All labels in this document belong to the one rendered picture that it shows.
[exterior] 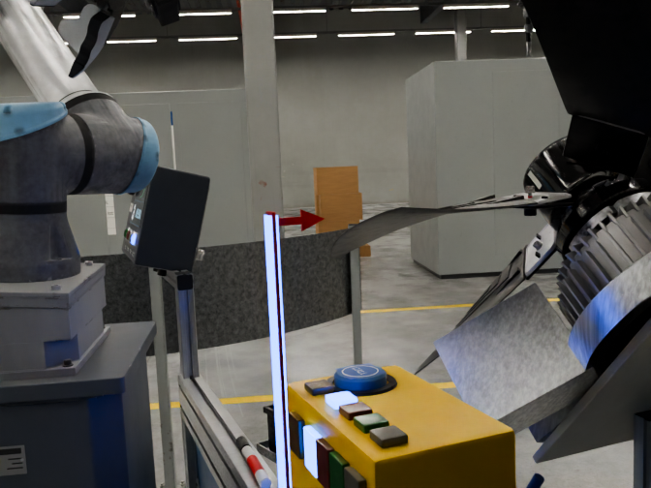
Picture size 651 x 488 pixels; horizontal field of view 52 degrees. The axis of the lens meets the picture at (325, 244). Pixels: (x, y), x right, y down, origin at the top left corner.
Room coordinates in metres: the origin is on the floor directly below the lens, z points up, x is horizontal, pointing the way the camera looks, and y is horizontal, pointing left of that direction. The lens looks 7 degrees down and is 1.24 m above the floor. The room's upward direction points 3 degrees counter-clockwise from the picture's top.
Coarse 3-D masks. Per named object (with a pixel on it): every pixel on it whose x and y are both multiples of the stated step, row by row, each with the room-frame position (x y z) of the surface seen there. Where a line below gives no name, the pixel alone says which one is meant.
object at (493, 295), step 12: (516, 264) 0.96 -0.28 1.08; (504, 276) 0.97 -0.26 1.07; (516, 276) 0.93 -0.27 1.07; (492, 288) 0.98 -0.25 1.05; (504, 288) 0.94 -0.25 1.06; (480, 300) 1.00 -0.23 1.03; (492, 300) 0.94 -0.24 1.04; (468, 312) 1.02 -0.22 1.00; (480, 312) 0.95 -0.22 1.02; (432, 360) 0.96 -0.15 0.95
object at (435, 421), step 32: (288, 384) 0.51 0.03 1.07; (416, 384) 0.49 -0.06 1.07; (288, 416) 0.51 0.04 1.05; (320, 416) 0.44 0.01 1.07; (384, 416) 0.43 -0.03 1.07; (416, 416) 0.43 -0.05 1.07; (448, 416) 0.42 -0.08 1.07; (480, 416) 0.42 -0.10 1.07; (352, 448) 0.39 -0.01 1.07; (384, 448) 0.38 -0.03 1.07; (416, 448) 0.38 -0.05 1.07; (448, 448) 0.38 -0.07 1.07; (480, 448) 0.39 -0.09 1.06; (512, 448) 0.40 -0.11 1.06; (384, 480) 0.37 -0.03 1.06; (416, 480) 0.37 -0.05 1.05; (448, 480) 0.38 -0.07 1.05; (480, 480) 0.39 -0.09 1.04; (512, 480) 0.40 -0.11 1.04
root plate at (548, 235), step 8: (544, 232) 0.96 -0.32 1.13; (552, 232) 0.92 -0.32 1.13; (544, 240) 0.94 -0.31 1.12; (552, 240) 0.90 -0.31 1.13; (528, 248) 0.98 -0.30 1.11; (544, 248) 0.92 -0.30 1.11; (552, 248) 0.89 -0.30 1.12; (528, 256) 0.96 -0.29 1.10; (544, 256) 0.90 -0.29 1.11; (528, 264) 0.93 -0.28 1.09; (536, 264) 0.90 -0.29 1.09; (528, 272) 0.91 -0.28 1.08
